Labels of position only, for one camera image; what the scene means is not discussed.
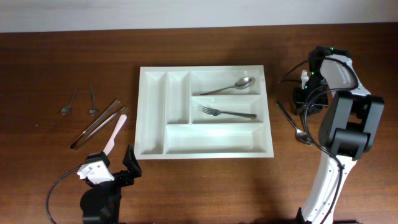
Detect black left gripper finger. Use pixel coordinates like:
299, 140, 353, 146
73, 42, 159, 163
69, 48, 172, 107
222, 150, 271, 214
85, 151, 110, 167
123, 144, 142, 178

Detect large steel spoon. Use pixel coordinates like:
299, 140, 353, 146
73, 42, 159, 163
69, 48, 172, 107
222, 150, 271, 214
275, 100, 312, 146
201, 77, 256, 95

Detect steel fork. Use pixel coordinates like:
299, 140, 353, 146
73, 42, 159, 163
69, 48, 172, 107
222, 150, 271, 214
201, 106, 257, 119
300, 111, 307, 132

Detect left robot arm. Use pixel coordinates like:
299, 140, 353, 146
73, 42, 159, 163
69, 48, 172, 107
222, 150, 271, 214
78, 146, 142, 223

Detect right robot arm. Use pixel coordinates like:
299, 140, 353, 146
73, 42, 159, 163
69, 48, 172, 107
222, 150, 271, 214
131, 46, 384, 223

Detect pink plastic knife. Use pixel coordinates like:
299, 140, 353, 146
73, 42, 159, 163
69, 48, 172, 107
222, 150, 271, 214
103, 114, 127, 155

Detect steel serrated tongs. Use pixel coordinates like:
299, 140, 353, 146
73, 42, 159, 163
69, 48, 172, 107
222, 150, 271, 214
69, 98, 127, 151

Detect small steel teaspoon right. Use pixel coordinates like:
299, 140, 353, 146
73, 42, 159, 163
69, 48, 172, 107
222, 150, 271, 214
88, 83, 99, 116

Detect small steel teaspoon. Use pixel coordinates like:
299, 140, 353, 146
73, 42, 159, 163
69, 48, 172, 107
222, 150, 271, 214
88, 83, 99, 116
60, 85, 78, 115

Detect small steel teaspoon left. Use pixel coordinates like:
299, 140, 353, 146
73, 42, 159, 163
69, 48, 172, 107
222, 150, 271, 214
60, 85, 78, 115

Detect white cutlery tray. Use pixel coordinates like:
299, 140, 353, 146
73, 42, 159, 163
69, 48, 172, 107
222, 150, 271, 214
134, 65, 274, 160

